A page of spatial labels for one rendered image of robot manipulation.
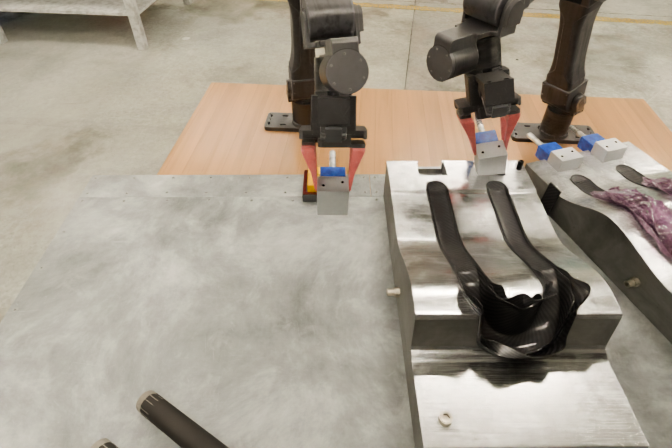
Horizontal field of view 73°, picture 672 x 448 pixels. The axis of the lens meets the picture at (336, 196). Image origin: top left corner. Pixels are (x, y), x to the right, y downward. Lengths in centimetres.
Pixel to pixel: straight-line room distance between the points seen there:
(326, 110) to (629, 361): 57
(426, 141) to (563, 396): 64
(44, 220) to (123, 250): 150
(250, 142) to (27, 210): 156
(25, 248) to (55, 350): 150
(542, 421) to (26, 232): 213
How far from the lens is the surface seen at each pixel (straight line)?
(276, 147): 107
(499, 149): 86
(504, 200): 85
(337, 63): 60
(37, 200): 252
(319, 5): 68
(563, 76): 109
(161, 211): 96
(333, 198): 71
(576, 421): 66
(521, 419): 64
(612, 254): 89
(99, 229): 97
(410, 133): 112
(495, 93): 73
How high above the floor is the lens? 142
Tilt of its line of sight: 42 degrees down
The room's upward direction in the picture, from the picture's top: straight up
